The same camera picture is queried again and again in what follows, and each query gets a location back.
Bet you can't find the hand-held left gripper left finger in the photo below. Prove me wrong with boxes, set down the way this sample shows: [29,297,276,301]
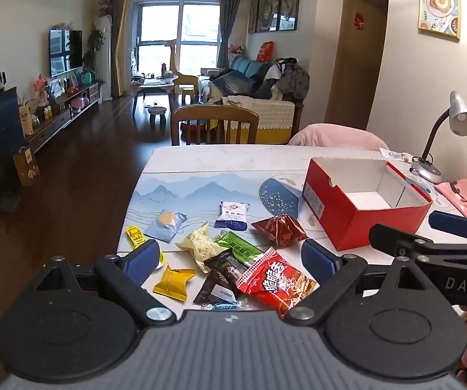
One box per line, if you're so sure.
[34,239,176,328]

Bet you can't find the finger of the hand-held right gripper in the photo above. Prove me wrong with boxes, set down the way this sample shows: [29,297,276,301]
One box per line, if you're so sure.
[428,210,467,244]
[369,223,467,258]

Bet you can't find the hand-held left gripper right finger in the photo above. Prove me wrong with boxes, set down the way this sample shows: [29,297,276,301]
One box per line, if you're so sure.
[283,239,425,326]

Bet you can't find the red cardboard box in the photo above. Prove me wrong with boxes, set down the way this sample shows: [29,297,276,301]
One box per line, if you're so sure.
[302,156,433,252]

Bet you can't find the small yellow packet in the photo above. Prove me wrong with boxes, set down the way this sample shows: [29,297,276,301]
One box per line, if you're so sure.
[125,226,166,269]

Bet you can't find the gold foil packet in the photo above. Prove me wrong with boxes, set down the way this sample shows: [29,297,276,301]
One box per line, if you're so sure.
[153,265,197,302]

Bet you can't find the light blue cookie packet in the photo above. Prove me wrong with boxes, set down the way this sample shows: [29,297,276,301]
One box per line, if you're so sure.
[144,208,188,243]

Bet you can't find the red-brown foil packet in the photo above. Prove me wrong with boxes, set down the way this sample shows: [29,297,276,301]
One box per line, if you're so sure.
[251,214,309,248]

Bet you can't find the red snack packet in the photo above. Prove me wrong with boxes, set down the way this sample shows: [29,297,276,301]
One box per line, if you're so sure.
[237,247,321,319]

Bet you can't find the pale yellow packet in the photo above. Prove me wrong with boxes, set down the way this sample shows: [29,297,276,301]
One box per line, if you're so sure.
[176,223,230,274]

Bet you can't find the dark brown snack packet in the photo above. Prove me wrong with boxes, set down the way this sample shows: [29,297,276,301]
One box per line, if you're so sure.
[193,270,240,306]

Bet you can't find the green snack packet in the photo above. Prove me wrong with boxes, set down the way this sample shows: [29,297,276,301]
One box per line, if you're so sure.
[213,231,264,267]

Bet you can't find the black snack packet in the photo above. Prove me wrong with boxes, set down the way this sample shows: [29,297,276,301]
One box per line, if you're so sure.
[203,249,254,289]

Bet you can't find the blue candy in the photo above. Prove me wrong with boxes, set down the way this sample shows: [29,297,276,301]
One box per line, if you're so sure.
[202,300,250,312]

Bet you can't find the white and blue packet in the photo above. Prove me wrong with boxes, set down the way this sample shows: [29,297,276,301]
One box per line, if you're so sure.
[215,201,251,230]

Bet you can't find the pink packet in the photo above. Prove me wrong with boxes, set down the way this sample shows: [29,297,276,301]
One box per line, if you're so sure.
[434,179,467,220]

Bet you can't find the small printed packet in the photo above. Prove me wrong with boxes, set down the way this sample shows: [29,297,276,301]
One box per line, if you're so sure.
[380,149,413,164]

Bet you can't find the silver desk lamp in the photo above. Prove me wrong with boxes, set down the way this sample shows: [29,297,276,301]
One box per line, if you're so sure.
[410,90,467,184]

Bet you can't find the small round stool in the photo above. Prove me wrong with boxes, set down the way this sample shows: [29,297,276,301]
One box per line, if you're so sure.
[148,106,168,130]

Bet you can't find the brown paper bag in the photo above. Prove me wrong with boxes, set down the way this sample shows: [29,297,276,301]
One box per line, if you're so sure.
[13,146,40,187]

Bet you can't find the sofa with cream cover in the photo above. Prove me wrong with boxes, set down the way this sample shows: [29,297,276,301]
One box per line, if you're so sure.
[199,56,305,145]

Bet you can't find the television cabinet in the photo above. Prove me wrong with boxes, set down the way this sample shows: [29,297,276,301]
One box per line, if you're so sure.
[22,82,100,153]

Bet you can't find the wooden door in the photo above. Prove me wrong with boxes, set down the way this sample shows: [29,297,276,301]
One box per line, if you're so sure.
[325,0,388,131]

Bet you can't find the wooden coffee table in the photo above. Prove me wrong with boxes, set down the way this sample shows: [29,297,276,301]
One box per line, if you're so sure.
[132,75,177,118]

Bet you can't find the pile of clothes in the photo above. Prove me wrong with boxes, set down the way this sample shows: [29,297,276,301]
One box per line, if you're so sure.
[274,58,310,102]

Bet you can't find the wooden giraffe chair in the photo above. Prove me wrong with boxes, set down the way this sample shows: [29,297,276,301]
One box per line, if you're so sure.
[164,38,199,104]

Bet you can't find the white tower air conditioner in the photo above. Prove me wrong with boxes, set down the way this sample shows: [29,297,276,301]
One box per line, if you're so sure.
[95,15,112,104]

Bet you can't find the grey curtain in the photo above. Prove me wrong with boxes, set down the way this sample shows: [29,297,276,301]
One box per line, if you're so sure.
[216,0,242,68]
[109,0,126,98]

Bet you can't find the green house plant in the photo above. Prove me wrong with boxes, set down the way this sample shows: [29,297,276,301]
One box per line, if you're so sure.
[83,28,104,82]

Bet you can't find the television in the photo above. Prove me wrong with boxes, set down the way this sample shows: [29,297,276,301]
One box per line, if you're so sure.
[49,29,83,78]

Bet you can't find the window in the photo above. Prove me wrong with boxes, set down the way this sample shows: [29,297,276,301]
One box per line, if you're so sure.
[130,2,222,86]

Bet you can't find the gold framed wall picture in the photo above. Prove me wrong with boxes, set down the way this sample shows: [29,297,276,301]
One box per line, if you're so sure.
[418,0,461,41]

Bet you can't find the dark framed wall picture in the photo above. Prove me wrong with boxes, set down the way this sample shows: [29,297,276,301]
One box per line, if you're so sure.
[278,0,302,32]
[248,0,259,34]
[257,0,283,33]

